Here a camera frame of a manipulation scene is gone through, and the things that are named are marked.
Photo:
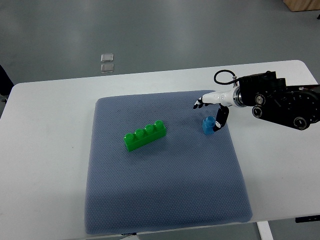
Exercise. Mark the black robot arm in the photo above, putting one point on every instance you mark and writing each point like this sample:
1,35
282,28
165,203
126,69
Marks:
272,100

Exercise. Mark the blue-grey mesh mat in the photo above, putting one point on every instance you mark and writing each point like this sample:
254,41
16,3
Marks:
184,179

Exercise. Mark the white table leg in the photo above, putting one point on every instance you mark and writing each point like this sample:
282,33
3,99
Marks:
264,230

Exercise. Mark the dark object at left edge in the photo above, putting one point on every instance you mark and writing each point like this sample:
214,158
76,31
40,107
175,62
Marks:
6,85

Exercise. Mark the wooden box corner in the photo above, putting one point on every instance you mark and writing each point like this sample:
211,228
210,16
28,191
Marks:
302,5

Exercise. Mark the blue toy block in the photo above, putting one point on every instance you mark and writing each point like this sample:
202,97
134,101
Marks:
208,125

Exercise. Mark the black table control panel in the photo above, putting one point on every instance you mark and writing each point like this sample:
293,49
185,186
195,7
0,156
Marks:
307,219

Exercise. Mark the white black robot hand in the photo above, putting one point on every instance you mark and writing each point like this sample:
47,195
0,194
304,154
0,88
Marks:
224,99

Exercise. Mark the upper metal floor plate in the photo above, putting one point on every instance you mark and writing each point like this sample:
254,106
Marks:
107,57

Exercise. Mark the green four-stud toy block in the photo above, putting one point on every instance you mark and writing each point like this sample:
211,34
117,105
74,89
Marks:
143,136

